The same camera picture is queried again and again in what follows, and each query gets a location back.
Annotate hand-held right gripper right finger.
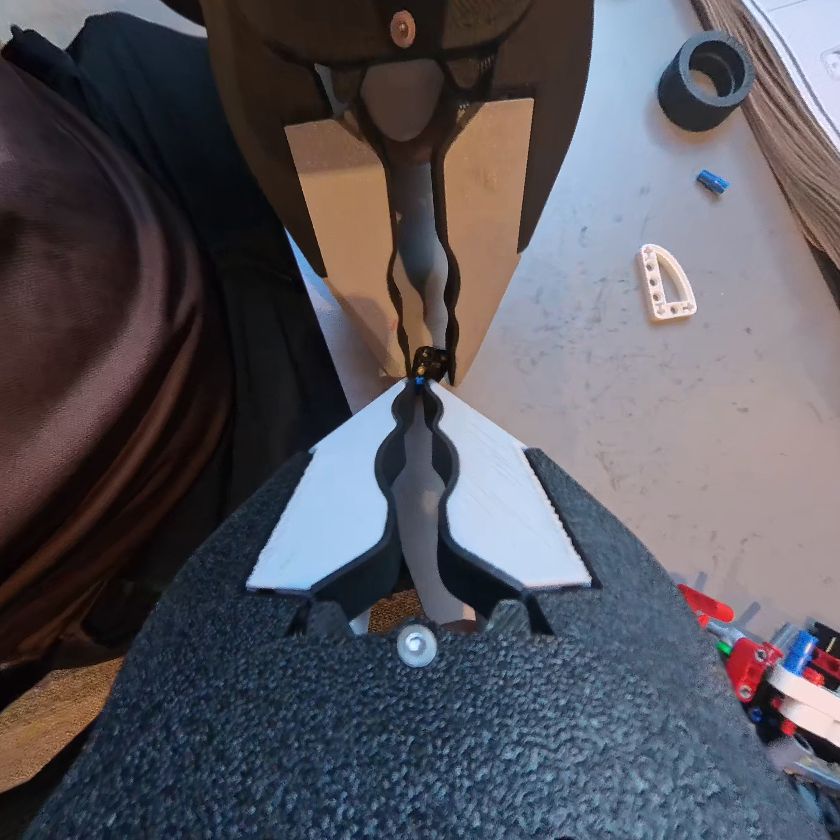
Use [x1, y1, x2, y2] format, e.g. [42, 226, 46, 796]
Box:
[423, 381, 595, 634]

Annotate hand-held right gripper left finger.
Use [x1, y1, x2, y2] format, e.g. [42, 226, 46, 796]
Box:
[246, 379, 413, 618]

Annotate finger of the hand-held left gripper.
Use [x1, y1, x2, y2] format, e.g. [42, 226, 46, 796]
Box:
[432, 97, 535, 387]
[285, 118, 412, 379]

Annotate black triangular holed brick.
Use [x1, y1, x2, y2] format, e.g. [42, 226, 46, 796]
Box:
[413, 346, 452, 385]

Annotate white curved frame brick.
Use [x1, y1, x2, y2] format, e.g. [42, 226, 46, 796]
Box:
[634, 243, 698, 322]

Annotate grey desk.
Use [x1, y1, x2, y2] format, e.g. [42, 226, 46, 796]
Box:
[282, 0, 840, 664]

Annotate person's black pants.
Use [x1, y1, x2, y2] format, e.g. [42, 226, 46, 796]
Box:
[0, 13, 352, 710]

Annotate black toy tyre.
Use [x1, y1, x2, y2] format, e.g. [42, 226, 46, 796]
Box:
[658, 31, 757, 132]

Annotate person's brown shirt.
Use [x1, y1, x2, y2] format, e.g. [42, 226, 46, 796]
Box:
[0, 52, 231, 657]

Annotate red white toy car model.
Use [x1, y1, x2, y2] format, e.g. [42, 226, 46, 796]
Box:
[676, 584, 840, 788]

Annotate open instruction booklet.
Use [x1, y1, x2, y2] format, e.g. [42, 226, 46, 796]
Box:
[689, 0, 840, 290]

